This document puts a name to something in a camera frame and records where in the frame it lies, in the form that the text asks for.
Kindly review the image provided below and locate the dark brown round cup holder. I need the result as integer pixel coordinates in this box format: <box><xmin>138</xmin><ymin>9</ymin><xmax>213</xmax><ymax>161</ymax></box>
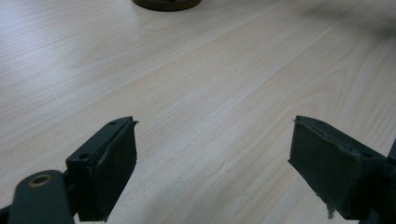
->
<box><xmin>132</xmin><ymin>0</ymin><xmax>203</xmax><ymax>12</ymax></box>

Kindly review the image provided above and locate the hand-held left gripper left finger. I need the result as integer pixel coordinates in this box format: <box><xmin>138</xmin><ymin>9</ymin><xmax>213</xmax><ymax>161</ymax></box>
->
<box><xmin>65</xmin><ymin>116</ymin><xmax>139</xmax><ymax>222</ymax></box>

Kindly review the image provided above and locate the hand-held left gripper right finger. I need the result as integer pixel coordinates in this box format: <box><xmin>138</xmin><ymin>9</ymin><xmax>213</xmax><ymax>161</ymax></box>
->
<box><xmin>288</xmin><ymin>115</ymin><xmax>390</xmax><ymax>220</ymax></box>

